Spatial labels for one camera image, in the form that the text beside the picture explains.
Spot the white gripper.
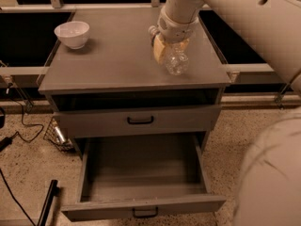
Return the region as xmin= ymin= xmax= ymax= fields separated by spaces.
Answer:
xmin=152 ymin=7 xmax=198 ymax=64

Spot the clear plastic water bottle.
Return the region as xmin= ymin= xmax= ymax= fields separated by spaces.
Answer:
xmin=149 ymin=25 xmax=189 ymax=75

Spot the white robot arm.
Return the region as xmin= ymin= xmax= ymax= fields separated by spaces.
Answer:
xmin=155 ymin=0 xmax=301 ymax=226

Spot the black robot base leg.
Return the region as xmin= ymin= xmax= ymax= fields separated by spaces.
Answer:
xmin=37 ymin=180 xmax=59 ymax=226

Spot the grey drawer cabinet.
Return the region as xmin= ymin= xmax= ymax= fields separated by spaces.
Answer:
xmin=39 ymin=8 xmax=230 ymax=152

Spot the grey top drawer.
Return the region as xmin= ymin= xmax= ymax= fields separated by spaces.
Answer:
xmin=55 ymin=105 xmax=221 ymax=138

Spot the open grey middle drawer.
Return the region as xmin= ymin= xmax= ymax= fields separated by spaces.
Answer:
xmin=62 ymin=133 xmax=226 ymax=221

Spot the white bowl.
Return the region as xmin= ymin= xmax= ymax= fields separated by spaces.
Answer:
xmin=54 ymin=21 xmax=90 ymax=49

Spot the metal railing frame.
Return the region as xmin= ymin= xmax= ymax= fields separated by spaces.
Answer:
xmin=0 ymin=0 xmax=301 ymax=111

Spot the wire mesh basket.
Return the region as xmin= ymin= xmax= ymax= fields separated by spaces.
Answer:
xmin=43 ymin=118 xmax=74 ymax=153

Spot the black floor cable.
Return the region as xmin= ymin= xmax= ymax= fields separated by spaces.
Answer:
xmin=0 ymin=82 xmax=45 ymax=226

